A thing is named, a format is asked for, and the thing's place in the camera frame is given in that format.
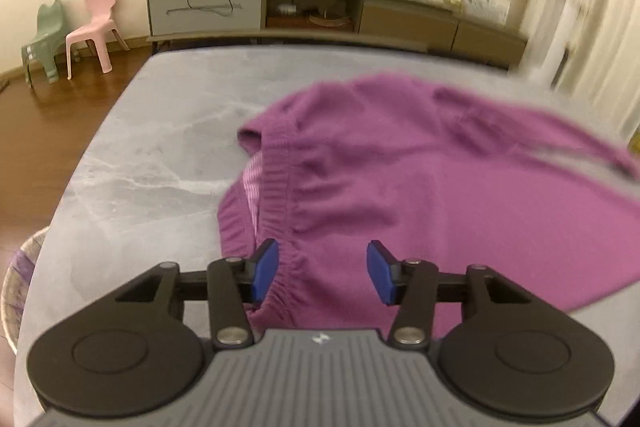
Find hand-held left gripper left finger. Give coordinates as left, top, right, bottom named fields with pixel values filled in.
left=115, top=238, right=280, bottom=352

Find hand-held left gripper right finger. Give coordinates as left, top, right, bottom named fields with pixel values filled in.
left=366, top=240, right=526, bottom=350

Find purple pants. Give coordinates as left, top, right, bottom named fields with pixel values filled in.
left=217, top=74, right=640, bottom=340

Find woven basket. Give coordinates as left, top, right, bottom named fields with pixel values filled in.
left=0, top=227, right=51, bottom=355

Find long grey television cabinet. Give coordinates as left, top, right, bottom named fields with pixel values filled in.
left=140, top=0, right=529, bottom=70

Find white storage tray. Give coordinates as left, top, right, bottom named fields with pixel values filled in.
left=460, top=0, right=511, bottom=25

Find pink plastic child chair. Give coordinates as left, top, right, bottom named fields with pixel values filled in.
left=65, top=0, right=131, bottom=80

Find green plastic child chair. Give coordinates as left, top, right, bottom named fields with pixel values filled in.
left=21, top=0, right=66, bottom=86

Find cream curtain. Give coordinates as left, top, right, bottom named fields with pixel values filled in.
left=550, top=0, right=640, bottom=142

